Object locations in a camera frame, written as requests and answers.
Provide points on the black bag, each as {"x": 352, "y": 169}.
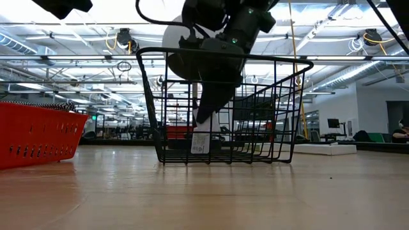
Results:
{"x": 362, "y": 136}

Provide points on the person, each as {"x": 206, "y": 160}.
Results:
{"x": 401, "y": 134}

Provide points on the white charger with handwritten label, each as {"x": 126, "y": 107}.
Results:
{"x": 200, "y": 143}

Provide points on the red slotted plastic basket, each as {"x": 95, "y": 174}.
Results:
{"x": 38, "y": 137}

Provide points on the black computer monitor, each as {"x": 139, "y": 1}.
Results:
{"x": 333, "y": 123}

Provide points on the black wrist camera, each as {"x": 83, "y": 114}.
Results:
{"x": 252, "y": 28}

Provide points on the green background object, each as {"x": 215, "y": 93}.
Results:
{"x": 377, "y": 137}

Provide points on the white globe lamp, black base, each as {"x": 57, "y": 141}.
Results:
{"x": 171, "y": 38}

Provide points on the red background crate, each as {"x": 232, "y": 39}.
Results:
{"x": 177, "y": 132}

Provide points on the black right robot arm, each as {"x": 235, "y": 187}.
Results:
{"x": 204, "y": 14}

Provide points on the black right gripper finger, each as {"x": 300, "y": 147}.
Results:
{"x": 217, "y": 99}

